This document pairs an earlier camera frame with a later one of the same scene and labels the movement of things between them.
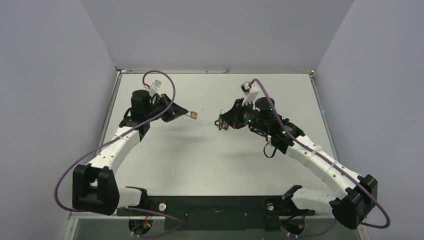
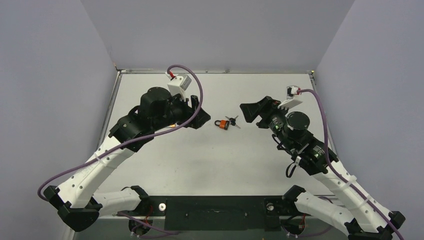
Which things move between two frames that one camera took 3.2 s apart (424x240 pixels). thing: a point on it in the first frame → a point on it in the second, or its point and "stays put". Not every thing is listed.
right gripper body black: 236,112 → 264,111
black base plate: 219,213 stays put
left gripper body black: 161,104 → 180,109
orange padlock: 224,125 stays put
